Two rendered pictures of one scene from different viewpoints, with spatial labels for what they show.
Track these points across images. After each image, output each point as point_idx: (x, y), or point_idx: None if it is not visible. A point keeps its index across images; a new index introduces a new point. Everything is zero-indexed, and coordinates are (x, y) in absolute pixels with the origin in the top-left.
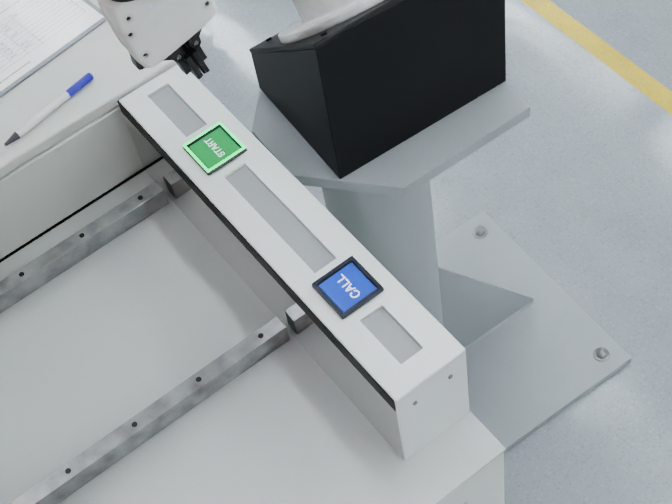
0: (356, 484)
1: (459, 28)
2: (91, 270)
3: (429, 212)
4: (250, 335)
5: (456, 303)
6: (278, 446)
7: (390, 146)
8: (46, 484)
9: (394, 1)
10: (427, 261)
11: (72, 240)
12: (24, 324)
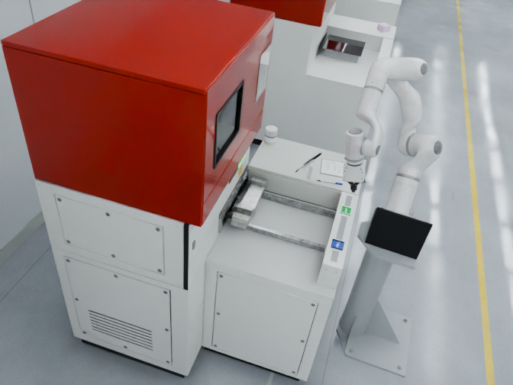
0: (304, 277)
1: (411, 234)
2: (308, 214)
3: (382, 277)
4: (317, 243)
5: (377, 317)
6: (301, 261)
7: (380, 247)
8: (263, 228)
9: (399, 214)
10: (373, 289)
11: (311, 206)
12: (289, 210)
